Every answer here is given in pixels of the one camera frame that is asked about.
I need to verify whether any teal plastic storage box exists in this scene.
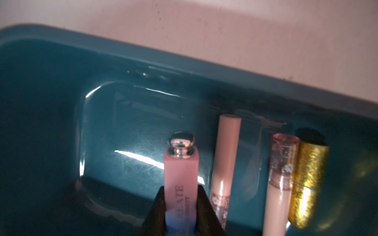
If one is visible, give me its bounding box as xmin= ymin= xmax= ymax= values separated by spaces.
xmin=1 ymin=25 xmax=378 ymax=236

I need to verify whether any pink blue gradient lipstick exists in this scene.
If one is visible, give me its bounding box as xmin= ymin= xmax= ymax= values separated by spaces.
xmin=163 ymin=132 xmax=199 ymax=236

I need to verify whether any pale pink lip gloss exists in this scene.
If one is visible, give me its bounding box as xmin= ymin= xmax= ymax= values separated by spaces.
xmin=262 ymin=133 xmax=300 ymax=236

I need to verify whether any pink lip gloss tube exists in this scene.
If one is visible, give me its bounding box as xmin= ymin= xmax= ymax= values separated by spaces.
xmin=209 ymin=114 xmax=242 ymax=229

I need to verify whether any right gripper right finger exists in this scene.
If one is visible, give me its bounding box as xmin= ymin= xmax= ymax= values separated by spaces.
xmin=195 ymin=185 xmax=226 ymax=236

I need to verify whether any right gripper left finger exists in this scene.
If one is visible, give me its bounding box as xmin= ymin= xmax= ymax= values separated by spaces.
xmin=137 ymin=186 xmax=166 ymax=236

